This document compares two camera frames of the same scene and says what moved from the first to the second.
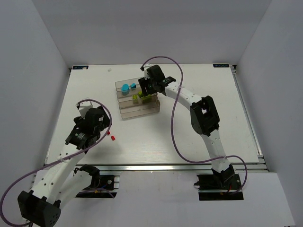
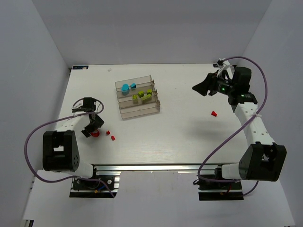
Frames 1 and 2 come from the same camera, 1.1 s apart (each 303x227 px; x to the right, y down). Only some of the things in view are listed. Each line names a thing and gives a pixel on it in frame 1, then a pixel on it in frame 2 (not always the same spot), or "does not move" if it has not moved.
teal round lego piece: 125,89 does not move
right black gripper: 144,86 to 211,83
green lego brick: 135,99 does not move
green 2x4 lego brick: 147,99 does not move
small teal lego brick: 133,85 does not move
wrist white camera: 147,76 to 223,64
